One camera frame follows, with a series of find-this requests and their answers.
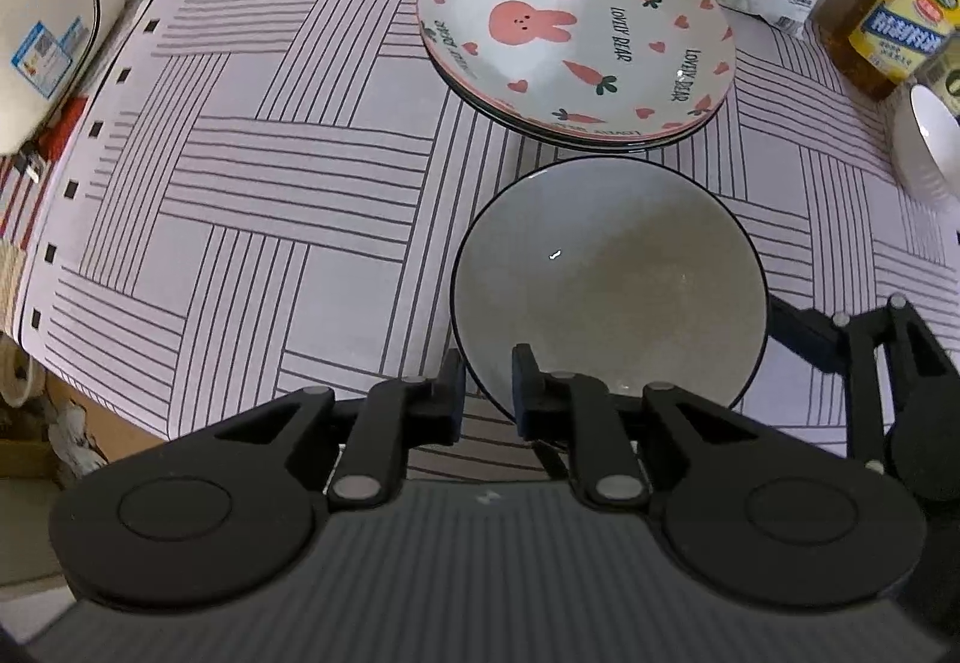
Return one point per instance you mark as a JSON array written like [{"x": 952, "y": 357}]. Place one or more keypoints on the yellow label cooking wine bottle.
[{"x": 878, "y": 44}]

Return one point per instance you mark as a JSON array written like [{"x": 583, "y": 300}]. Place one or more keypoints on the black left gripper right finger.
[{"x": 575, "y": 413}]

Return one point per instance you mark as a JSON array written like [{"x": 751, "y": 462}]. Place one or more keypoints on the white ceramic bowl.
[{"x": 925, "y": 148}]

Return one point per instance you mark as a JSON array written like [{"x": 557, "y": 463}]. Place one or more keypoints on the white vinegar bottle yellow cap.
[{"x": 941, "y": 73}]

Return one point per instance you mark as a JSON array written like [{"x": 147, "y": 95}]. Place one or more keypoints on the grey bowl with black rim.
[{"x": 617, "y": 269}]

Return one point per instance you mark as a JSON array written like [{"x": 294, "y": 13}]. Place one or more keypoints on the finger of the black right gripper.
[
  {"x": 809, "y": 335},
  {"x": 900, "y": 391}
]

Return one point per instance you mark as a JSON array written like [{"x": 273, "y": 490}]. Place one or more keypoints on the red striped cloth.
[{"x": 25, "y": 175}]

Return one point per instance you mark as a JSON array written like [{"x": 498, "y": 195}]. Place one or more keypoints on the white bunny carrot plate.
[{"x": 605, "y": 70}]

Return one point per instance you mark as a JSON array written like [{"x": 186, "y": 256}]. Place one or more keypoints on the striped white table mat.
[{"x": 267, "y": 194}]

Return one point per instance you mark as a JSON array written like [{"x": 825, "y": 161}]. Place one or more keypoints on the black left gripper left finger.
[{"x": 397, "y": 416}]

